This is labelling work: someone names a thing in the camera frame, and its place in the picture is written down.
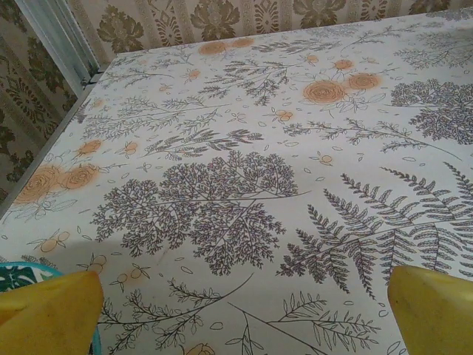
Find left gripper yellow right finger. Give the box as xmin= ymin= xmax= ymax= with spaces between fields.
xmin=389 ymin=265 xmax=473 ymax=355

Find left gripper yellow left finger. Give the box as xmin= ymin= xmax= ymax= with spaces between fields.
xmin=0 ymin=270 xmax=105 ymax=355

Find leaf-patterned bowl with teal rim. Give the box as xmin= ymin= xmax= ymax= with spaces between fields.
xmin=0 ymin=260 xmax=100 ymax=355

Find floral patterned tablecloth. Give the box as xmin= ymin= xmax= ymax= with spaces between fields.
xmin=0 ymin=9 xmax=473 ymax=355

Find aluminium frame side rail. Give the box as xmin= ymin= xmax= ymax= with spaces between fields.
xmin=0 ymin=79 xmax=93 ymax=223

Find aluminium frame corner post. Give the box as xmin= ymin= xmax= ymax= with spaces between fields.
xmin=14 ymin=0 xmax=103 ymax=88

